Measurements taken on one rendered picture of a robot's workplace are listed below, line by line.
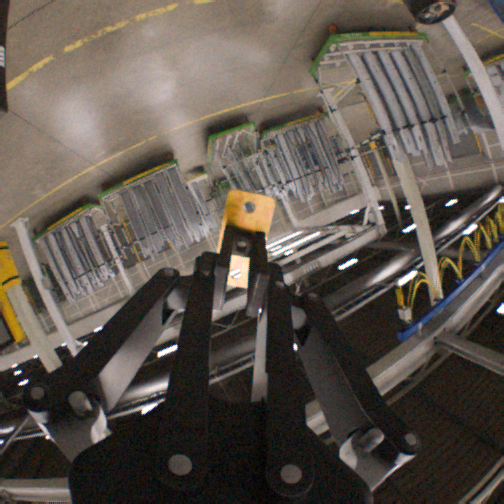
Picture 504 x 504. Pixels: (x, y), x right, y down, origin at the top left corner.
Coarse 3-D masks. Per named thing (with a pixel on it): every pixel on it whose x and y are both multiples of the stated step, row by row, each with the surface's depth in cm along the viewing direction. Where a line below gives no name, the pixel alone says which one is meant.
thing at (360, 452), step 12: (360, 432) 7; (372, 432) 6; (348, 444) 7; (360, 444) 7; (372, 444) 6; (348, 456) 7; (360, 456) 6; (372, 456) 6; (384, 456) 6; (360, 468) 6; (372, 468) 6; (384, 468) 6; (396, 468) 6; (372, 480) 5
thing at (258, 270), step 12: (264, 240) 19; (252, 252) 20; (264, 252) 17; (252, 264) 18; (264, 264) 15; (252, 276) 16; (264, 276) 14; (252, 288) 15; (264, 288) 15; (252, 300) 15; (252, 312) 15
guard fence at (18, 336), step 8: (0, 288) 119; (0, 296) 116; (0, 304) 116; (0, 312) 113; (8, 312) 119; (0, 320) 111; (8, 320) 117; (0, 328) 108; (8, 328) 115; (16, 328) 121; (0, 336) 105; (8, 336) 113; (16, 336) 119; (0, 344) 102; (8, 344) 109
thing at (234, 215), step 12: (228, 192) 20; (240, 192) 20; (252, 192) 20; (228, 204) 20; (240, 204) 20; (264, 204) 20; (228, 216) 21; (240, 216) 21; (252, 216) 21; (264, 216) 21; (240, 228) 21; (252, 228) 21; (264, 228) 21; (240, 240) 20; (252, 240) 20; (240, 252) 21; (240, 264) 22; (240, 276) 23
